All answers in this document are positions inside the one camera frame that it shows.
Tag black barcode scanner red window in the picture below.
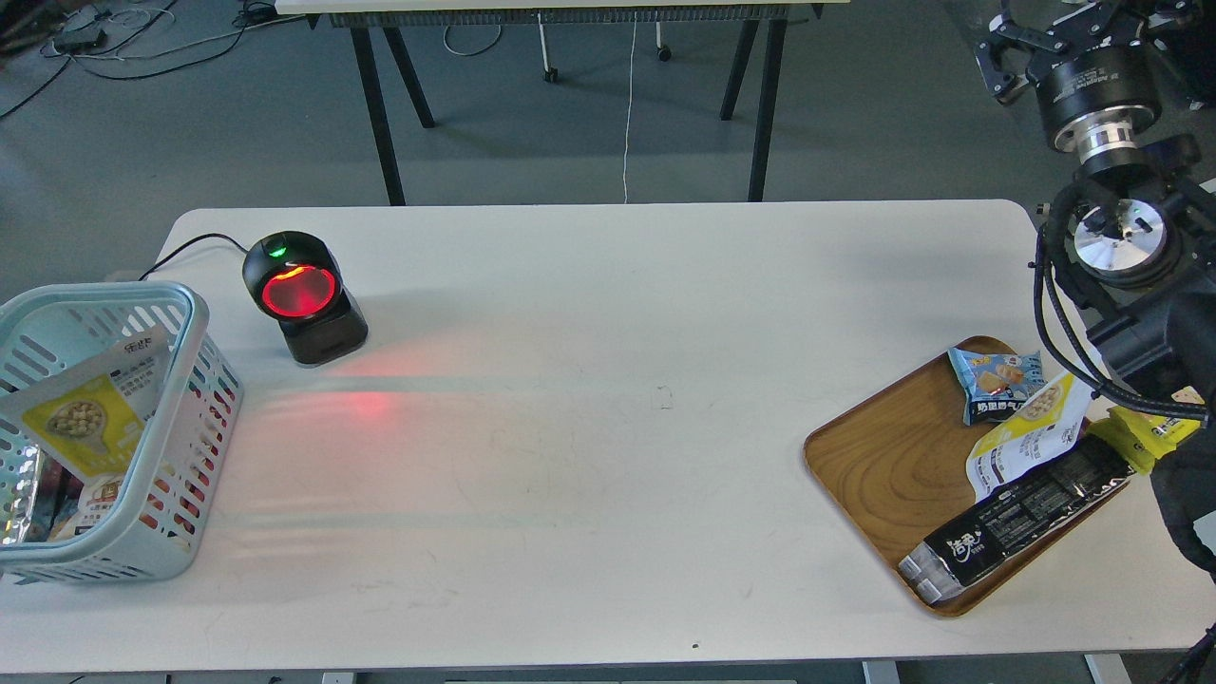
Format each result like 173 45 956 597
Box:
242 231 368 368

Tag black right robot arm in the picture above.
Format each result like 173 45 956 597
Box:
974 1 1214 573

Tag wooden tray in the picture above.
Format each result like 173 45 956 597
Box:
804 353 1126 618

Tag blue snack packet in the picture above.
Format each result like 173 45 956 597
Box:
947 348 1045 426

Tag yellow white snack pouch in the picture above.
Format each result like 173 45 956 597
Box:
1 325 171 484
966 372 1092 503

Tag black scanner cable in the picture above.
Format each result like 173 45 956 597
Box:
137 232 250 284

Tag white hanging cable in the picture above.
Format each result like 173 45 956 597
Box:
623 19 638 204

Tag yellow cartoon snack packet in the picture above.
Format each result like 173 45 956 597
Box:
1086 407 1201 473

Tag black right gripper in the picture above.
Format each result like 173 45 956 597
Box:
974 1 1207 153

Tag black long snack package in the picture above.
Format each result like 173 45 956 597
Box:
896 436 1135 605

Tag background table black legs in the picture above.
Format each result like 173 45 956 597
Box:
275 0 851 207

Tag floor cables and adapter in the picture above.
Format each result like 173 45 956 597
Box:
0 0 286 120

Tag light blue plastic basket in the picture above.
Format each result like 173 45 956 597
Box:
2 281 243 583

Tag snack packs inside basket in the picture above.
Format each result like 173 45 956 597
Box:
1 445 124 546

